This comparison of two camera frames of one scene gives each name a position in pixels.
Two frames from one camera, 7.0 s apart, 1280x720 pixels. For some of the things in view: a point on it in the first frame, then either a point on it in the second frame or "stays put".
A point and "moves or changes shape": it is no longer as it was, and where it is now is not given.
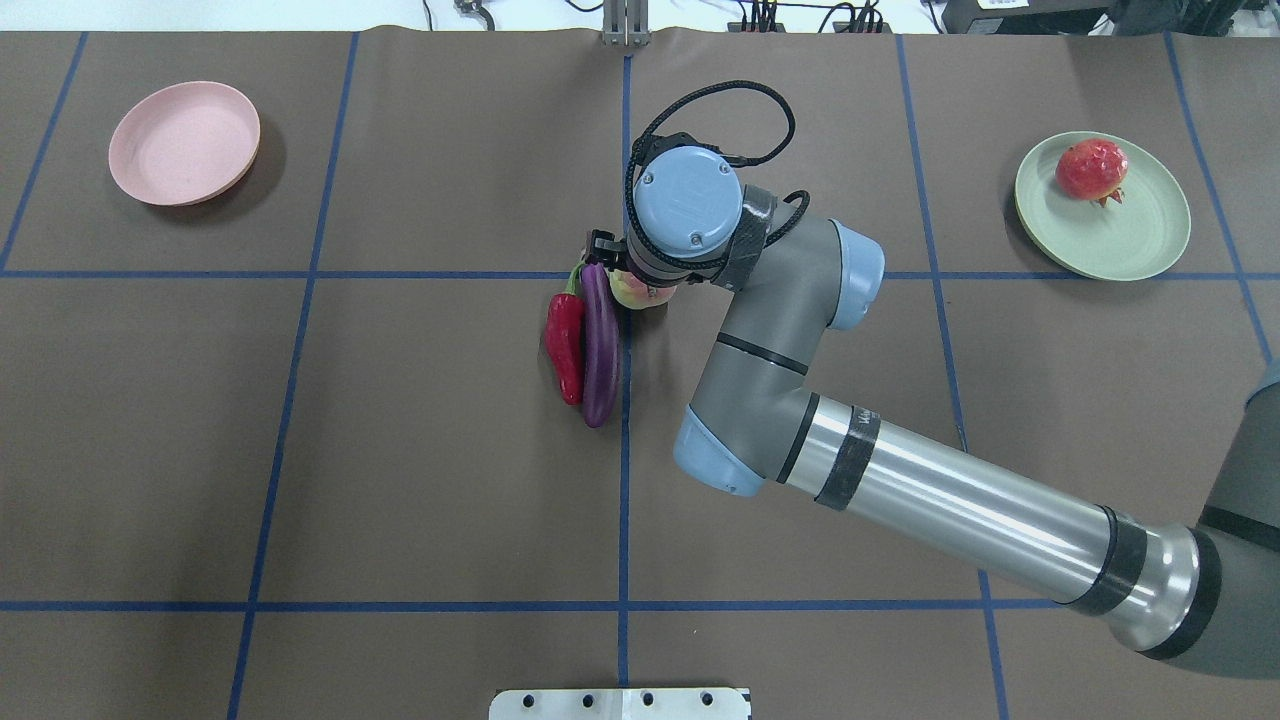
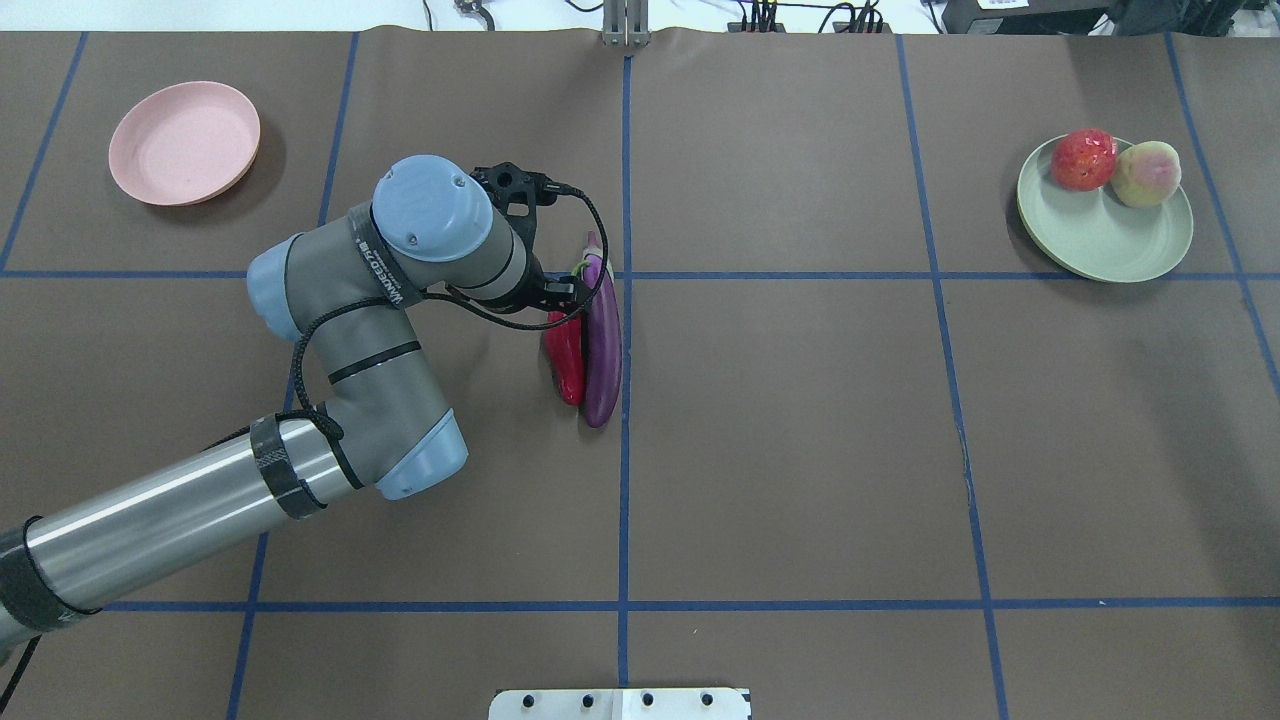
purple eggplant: x=601 y=345 stays put
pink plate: x=186 y=144 stays put
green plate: x=1138 y=239 stays put
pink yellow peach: x=634 y=293 -> x=1147 y=174
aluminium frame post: x=625 y=22 stays put
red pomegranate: x=1093 y=169 moves or changes shape
